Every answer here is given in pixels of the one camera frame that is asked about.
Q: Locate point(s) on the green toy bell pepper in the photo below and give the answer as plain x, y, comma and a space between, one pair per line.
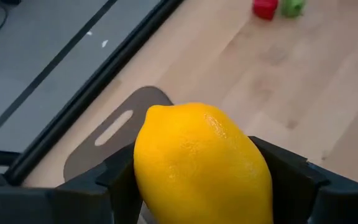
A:
292, 7

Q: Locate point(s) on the black metal table frame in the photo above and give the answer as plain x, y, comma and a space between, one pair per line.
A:
104, 77

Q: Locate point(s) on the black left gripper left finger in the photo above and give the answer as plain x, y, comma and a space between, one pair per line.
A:
117, 193

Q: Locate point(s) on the brown translucent basket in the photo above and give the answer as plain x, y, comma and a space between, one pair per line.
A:
148, 96

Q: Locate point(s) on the yellow lemon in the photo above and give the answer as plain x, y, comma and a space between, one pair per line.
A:
197, 168

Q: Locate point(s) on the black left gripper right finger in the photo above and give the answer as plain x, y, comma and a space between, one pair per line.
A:
291, 186

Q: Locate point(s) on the black floor device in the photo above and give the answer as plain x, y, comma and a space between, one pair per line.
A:
11, 1

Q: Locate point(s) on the white tape scrap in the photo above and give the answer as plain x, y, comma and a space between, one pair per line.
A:
89, 32
104, 43

